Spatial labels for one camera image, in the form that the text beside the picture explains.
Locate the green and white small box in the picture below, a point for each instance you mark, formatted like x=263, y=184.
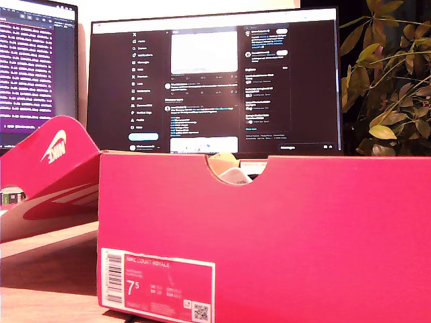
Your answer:
x=11, y=196

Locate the tan stuffing paper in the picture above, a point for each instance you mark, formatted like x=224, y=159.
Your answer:
x=220, y=162

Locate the green leafy houseplant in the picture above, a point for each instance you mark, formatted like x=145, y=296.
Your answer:
x=387, y=101

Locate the computer monitor with purple text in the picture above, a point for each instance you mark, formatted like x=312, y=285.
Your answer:
x=30, y=67

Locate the red Nike shoebox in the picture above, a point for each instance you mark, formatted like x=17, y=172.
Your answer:
x=269, y=218

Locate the wide computer monitor, dark page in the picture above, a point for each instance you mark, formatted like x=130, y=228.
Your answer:
x=208, y=84

